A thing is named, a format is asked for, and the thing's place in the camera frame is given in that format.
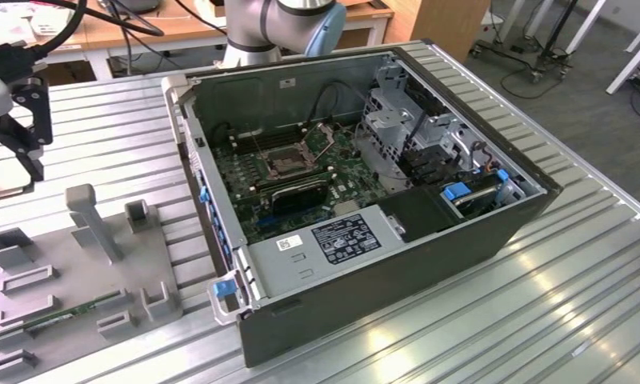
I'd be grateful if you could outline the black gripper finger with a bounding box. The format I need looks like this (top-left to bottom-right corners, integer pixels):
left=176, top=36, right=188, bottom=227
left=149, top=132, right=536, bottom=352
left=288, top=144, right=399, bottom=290
left=0, top=78, right=55, bottom=183

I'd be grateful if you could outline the black wheeled stand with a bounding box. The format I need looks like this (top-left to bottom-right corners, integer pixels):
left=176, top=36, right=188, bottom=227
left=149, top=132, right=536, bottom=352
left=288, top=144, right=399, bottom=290
left=468, top=0, right=579, bottom=85

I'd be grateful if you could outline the metal socket cover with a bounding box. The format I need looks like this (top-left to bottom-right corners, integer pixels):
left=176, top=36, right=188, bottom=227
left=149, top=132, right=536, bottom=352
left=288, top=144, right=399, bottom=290
left=300, top=122, right=338, bottom=160

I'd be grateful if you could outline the black looped cable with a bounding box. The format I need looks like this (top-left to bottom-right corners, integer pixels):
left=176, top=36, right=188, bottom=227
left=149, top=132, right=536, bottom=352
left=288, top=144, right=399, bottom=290
left=307, top=79, right=366, bottom=122

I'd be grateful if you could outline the hard disk in blue carrier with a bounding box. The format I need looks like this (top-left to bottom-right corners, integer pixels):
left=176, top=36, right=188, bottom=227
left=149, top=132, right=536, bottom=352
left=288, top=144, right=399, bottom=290
left=440, top=175, right=500, bottom=219

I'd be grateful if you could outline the green RAM stick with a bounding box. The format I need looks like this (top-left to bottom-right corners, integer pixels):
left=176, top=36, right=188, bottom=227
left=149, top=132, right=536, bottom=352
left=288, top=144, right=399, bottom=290
left=24, top=302, right=100, bottom=331

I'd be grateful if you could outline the green motherboard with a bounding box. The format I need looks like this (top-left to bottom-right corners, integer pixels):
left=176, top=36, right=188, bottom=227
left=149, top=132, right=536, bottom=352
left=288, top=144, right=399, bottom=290
left=212, top=123, right=391, bottom=245

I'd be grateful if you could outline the CPU socket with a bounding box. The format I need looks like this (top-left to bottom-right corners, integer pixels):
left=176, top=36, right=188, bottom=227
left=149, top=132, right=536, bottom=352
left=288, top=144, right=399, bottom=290
left=264, top=146, right=322, bottom=181

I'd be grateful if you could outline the white table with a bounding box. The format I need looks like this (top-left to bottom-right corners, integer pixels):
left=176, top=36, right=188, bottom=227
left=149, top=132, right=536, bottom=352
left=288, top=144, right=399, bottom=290
left=490, top=0, right=608, bottom=55
left=606, top=0, right=640, bottom=96

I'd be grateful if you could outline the wooden desk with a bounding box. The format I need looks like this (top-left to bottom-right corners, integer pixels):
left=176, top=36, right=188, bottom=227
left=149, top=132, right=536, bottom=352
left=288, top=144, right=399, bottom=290
left=0, top=0, right=396, bottom=61

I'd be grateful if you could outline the gray power supply unit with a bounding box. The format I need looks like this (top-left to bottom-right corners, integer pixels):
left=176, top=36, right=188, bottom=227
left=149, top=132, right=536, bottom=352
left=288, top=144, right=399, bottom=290
left=248, top=203, right=407, bottom=299

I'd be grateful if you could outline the small white box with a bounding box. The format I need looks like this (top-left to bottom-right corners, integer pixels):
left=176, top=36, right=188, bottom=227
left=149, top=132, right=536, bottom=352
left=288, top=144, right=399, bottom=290
left=31, top=11, right=76, bottom=37

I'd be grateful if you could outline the gray parts rack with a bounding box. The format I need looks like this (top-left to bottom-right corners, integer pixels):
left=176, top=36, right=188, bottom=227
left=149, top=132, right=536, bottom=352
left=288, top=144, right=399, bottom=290
left=0, top=182, right=185, bottom=384

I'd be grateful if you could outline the silver drive cage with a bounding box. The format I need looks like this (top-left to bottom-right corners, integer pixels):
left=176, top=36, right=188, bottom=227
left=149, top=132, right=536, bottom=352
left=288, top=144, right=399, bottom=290
left=360, top=87, right=463, bottom=185

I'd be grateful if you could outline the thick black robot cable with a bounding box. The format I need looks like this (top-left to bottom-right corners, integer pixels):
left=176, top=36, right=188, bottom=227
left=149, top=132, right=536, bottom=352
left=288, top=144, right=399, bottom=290
left=0, top=0, right=165, bottom=87

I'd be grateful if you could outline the open black PC case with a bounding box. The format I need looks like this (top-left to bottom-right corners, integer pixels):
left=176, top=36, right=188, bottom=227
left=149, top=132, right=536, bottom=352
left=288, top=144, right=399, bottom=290
left=161, top=38, right=564, bottom=369

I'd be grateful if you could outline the black RAM slot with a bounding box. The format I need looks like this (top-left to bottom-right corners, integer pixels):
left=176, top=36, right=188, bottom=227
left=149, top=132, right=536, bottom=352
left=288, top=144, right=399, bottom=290
left=232, top=126, right=307, bottom=152
left=255, top=177, right=328, bottom=194

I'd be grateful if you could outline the silver CPU chip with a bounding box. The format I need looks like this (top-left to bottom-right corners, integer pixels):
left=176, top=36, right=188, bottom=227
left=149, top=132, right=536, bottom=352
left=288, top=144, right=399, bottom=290
left=0, top=175, right=35, bottom=202

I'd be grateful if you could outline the wooden cabinet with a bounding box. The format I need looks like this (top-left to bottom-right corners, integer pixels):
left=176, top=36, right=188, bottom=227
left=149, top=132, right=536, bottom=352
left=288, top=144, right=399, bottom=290
left=392, top=0, right=492, bottom=63

